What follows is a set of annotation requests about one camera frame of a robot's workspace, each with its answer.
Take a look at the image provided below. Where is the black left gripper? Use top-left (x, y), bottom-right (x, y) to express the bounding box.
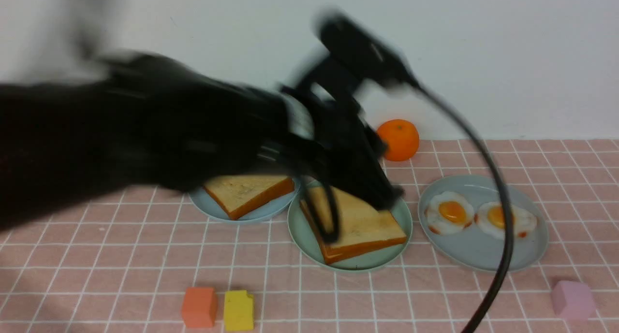
top-left (280, 58), bottom-right (404, 210)

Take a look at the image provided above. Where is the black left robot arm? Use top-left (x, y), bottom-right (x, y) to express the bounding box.
top-left (0, 0), bottom-right (403, 232)

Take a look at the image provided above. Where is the orange fruit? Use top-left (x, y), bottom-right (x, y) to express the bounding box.
top-left (376, 119), bottom-right (420, 161)

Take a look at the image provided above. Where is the left fried egg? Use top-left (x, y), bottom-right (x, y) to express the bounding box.
top-left (425, 191), bottom-right (475, 235)

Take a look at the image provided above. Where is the fried egg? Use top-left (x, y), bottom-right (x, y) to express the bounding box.
top-left (474, 202), bottom-right (538, 240)
top-left (425, 191), bottom-right (475, 235)

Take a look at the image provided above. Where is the mint green centre plate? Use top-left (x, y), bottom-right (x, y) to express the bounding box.
top-left (287, 188), bottom-right (413, 272)

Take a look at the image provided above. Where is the grey blue egg plate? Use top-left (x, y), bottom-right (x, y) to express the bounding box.
top-left (418, 175), bottom-right (550, 272)

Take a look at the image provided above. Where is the right fried egg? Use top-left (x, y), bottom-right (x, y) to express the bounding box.
top-left (474, 202), bottom-right (538, 240)

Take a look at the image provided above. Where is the light blue bread plate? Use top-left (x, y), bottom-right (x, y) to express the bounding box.
top-left (189, 179), bottom-right (300, 224)

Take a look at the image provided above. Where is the yellow cube block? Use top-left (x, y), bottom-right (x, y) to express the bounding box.
top-left (223, 290), bottom-right (254, 332)

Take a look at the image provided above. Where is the orange cube block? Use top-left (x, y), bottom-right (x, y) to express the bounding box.
top-left (181, 287), bottom-right (218, 329)

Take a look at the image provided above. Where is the pink cube block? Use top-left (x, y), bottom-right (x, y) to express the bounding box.
top-left (551, 280), bottom-right (596, 320)

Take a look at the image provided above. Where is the pink checkered tablecloth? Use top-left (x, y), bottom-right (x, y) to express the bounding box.
top-left (0, 139), bottom-right (619, 333)

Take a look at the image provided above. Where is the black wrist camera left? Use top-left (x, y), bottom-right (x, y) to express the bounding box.
top-left (316, 11), bottom-right (422, 90)

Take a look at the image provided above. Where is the black camera cable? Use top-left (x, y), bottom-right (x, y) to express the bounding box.
top-left (411, 84), bottom-right (515, 333)

